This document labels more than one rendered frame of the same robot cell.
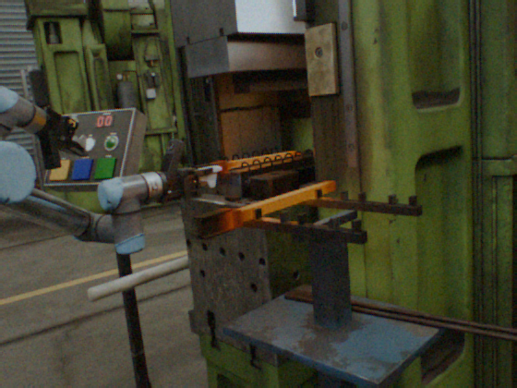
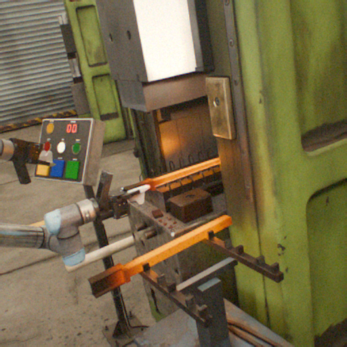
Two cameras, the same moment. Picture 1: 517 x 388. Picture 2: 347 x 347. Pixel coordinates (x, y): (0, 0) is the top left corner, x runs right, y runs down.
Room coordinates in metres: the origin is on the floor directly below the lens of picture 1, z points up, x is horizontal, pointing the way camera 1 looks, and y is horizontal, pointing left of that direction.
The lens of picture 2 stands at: (0.16, -0.34, 1.52)
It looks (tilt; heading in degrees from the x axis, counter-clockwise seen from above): 20 degrees down; 15
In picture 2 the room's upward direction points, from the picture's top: 10 degrees counter-clockwise
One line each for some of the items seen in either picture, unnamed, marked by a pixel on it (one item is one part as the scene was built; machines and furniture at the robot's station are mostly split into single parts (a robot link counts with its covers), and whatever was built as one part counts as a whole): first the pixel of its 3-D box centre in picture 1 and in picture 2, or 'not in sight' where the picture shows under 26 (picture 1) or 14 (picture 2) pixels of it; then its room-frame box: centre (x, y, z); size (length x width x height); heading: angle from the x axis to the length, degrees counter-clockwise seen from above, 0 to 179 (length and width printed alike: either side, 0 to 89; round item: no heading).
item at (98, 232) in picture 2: (126, 284); (103, 246); (1.83, 0.54, 0.54); 0.04 x 0.04 x 1.08; 41
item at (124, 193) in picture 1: (123, 193); (64, 220); (1.23, 0.34, 0.99); 0.11 x 0.08 x 0.09; 131
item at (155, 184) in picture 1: (150, 187); (87, 211); (1.28, 0.28, 0.99); 0.08 x 0.05 x 0.08; 41
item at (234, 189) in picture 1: (270, 170); (199, 176); (1.61, -0.05, 0.96); 0.42 x 0.20 x 0.09; 131
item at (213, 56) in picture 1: (259, 57); (184, 81); (1.61, -0.05, 1.32); 0.42 x 0.20 x 0.10; 131
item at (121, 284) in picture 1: (149, 275); (113, 249); (1.67, 0.41, 0.62); 0.44 x 0.05 x 0.05; 131
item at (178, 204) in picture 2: (275, 185); (191, 205); (1.37, -0.05, 0.95); 0.12 x 0.08 x 0.06; 131
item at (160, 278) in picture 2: (325, 206); (201, 263); (1.01, -0.14, 0.96); 0.23 x 0.06 x 0.02; 135
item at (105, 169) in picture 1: (106, 168); (73, 169); (1.68, 0.50, 1.01); 0.07 x 0.05 x 0.07; 66
